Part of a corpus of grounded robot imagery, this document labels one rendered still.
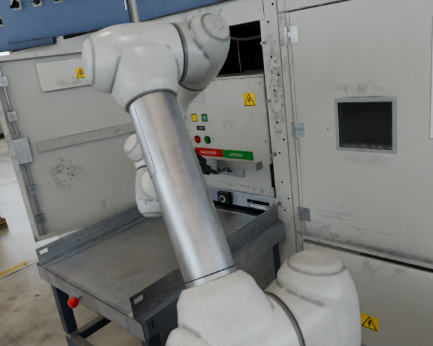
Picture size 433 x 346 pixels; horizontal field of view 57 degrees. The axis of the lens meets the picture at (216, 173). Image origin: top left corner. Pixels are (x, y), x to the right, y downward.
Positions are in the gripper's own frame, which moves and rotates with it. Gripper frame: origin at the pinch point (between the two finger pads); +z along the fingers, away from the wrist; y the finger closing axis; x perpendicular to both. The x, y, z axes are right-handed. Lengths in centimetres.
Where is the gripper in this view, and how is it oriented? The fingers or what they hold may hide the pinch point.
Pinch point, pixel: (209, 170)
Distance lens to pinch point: 164.3
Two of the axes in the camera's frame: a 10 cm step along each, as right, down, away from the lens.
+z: 6.3, 2.2, 7.4
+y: -2.2, 9.7, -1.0
